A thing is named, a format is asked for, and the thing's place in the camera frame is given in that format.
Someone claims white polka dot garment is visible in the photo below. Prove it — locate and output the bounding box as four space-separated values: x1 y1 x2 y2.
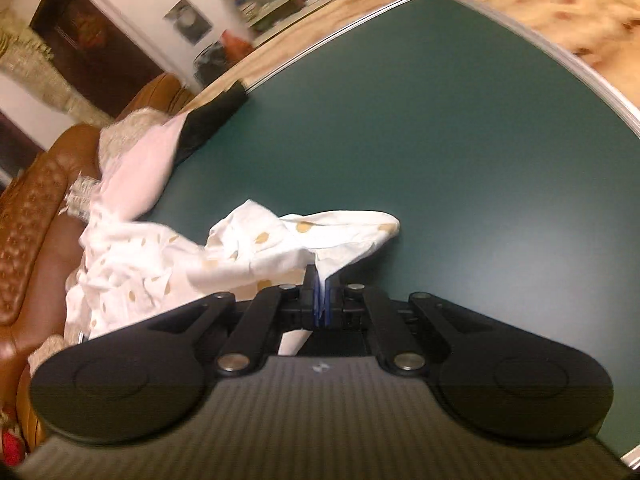
64 200 400 344

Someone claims pink garment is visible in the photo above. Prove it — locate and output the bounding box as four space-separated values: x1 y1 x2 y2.
92 113 186 221

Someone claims black garment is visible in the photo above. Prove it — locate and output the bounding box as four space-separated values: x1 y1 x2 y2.
174 80 248 168

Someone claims beige lace sofa cover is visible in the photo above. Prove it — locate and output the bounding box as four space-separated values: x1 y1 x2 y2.
28 107 169 376

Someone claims black floor fan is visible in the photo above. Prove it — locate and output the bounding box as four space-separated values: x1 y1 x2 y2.
193 41 233 88

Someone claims orange plastic bag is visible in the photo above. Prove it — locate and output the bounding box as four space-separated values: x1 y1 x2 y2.
220 29 254 66

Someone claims brown leather sofa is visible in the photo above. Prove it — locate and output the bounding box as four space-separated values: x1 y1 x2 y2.
1 74 193 452

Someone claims dark wooden door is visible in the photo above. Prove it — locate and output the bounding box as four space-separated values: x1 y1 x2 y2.
30 0 163 117

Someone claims red garment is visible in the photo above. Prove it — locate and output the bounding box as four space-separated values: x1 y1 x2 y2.
0 419 26 467

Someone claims gold curtain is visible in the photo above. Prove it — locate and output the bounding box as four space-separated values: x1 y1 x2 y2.
1 9 114 128

